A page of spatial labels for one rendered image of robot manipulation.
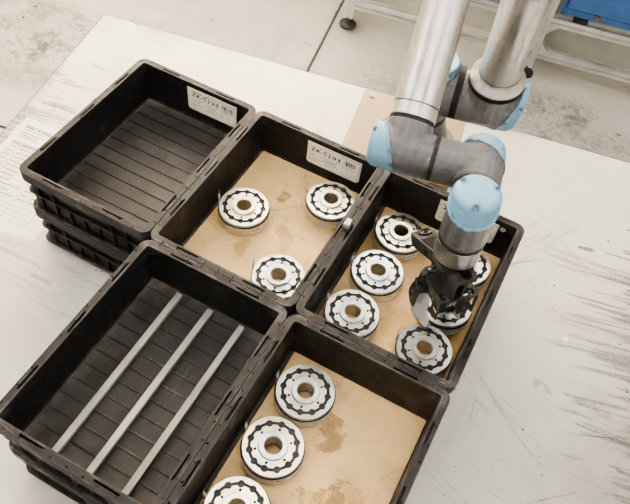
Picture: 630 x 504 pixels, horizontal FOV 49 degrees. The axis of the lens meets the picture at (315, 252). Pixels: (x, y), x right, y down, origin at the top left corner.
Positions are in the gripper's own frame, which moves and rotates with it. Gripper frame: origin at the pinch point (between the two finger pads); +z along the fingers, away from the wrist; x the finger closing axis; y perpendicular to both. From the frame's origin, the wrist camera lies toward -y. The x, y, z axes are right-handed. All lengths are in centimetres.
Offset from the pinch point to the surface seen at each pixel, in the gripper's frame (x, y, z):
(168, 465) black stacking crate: -52, 16, 1
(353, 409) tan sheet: -19.7, 14.8, 1.8
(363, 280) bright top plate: -10.2, -8.2, -1.4
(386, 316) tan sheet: -7.6, -1.3, 1.8
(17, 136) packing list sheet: -73, -77, 11
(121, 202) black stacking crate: -52, -40, 0
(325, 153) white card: -9.1, -37.4, -6.4
